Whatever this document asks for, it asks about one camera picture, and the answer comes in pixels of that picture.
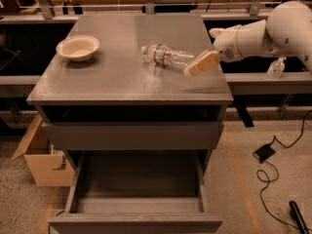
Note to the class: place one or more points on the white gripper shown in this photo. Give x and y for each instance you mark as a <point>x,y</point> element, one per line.
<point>226,45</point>

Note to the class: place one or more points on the clear plastic water bottle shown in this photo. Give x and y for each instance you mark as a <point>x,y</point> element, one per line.
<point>166,56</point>

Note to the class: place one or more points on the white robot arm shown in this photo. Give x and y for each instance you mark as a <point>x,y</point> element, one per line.
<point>287,32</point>

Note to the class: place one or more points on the clear sanitizer pump bottle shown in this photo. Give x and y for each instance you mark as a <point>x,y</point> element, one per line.
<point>276,68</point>

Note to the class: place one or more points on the grey top drawer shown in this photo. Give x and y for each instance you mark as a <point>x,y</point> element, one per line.
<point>134,136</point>

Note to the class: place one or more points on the grey drawer cabinet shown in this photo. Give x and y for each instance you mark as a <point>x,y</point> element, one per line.
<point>117,86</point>

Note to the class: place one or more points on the open grey middle drawer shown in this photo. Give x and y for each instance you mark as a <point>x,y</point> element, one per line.
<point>145,192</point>

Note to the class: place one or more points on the black power adapter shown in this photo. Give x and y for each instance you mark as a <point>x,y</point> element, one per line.
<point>263,153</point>

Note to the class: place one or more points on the white paper bowl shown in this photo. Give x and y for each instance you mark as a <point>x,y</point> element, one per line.
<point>78,48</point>

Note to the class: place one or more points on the black cylindrical object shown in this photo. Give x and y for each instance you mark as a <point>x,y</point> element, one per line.
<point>298,218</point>

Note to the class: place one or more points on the open cardboard box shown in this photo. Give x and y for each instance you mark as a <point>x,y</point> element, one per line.
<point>48,166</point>

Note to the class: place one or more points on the metal railing frame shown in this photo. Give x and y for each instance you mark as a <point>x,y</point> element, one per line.
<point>149,4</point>

